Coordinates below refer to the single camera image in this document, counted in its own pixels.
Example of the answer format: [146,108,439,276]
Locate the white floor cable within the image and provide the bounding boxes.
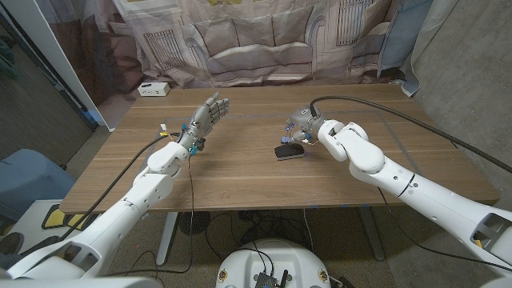
[302,207,316,251]

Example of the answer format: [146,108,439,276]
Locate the printed sofa backdrop cloth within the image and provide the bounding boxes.
[39,0,459,131]

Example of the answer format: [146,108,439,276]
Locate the person leg in jeans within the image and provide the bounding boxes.
[0,231,61,269]

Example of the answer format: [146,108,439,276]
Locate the black eraser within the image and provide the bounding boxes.
[274,143,306,162]

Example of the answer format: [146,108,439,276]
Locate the white upright panel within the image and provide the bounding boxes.
[0,0,117,132]

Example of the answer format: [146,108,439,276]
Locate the black floor cable tangle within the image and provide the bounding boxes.
[203,208,317,263]

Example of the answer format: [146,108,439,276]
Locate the white floor platform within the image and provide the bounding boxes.
[7,198,99,253]

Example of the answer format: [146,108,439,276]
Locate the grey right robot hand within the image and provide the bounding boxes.
[282,104,327,146]

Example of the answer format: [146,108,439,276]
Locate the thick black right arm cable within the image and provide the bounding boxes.
[308,94,512,175]

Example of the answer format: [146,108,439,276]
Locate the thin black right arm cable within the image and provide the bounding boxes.
[376,186,512,274]

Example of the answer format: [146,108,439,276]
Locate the white table leg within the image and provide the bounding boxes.
[155,211,179,266]

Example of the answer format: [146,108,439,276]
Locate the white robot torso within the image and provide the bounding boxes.
[215,238,332,288]

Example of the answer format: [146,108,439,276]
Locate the white power box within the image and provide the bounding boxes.
[137,82,171,98]

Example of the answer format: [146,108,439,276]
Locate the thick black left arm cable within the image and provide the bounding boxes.
[58,131,180,240]

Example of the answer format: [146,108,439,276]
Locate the grey table leg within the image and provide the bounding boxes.
[358,206,386,262]

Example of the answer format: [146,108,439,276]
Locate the round black floor fan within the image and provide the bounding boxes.
[178,210,211,236]

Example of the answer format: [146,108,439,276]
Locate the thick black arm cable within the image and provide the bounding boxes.
[308,94,512,175]
[58,131,180,240]

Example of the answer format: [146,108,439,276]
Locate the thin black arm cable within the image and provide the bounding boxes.
[376,186,512,274]
[98,154,195,278]

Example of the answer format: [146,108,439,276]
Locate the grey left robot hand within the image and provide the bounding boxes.
[175,91,231,156]

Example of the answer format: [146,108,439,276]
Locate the blue-grey chair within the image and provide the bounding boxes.
[0,148,77,225]

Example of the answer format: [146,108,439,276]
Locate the black module with antenna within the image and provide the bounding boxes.
[254,270,290,288]

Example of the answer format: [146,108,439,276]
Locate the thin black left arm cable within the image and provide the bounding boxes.
[98,154,195,278]

